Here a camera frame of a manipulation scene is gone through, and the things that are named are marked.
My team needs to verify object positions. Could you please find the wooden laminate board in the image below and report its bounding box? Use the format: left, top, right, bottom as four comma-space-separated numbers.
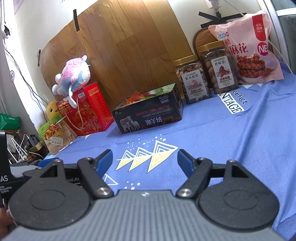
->
40, 1, 192, 108

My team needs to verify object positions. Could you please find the person left hand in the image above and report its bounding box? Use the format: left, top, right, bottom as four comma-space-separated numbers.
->
0, 207, 14, 238

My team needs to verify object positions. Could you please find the round woven wooden tray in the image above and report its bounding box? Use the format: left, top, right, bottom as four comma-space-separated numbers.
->
192, 28, 217, 56

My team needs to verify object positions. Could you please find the black snack organizer box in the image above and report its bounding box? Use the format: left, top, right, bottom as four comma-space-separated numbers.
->
111, 83, 183, 133

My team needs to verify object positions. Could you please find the blue printed table cloth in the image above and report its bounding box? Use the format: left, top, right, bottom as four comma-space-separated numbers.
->
56, 65, 295, 240

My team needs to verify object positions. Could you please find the pastel plush toy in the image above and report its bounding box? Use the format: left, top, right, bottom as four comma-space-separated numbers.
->
52, 55, 91, 108

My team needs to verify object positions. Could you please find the pink fried twist snack bag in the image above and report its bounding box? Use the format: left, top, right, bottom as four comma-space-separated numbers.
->
208, 10, 283, 84

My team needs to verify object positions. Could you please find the red gift box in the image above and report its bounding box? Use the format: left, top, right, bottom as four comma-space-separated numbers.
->
57, 82, 114, 136

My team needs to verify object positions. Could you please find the right nut jar gold lid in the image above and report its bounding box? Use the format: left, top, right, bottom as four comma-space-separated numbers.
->
198, 41, 238, 94

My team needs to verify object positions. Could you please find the yellow plush toy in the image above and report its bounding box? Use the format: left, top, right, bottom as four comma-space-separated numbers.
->
46, 101, 61, 120

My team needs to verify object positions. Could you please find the green dried snack pouch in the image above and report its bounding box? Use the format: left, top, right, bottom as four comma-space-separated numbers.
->
38, 114, 77, 155

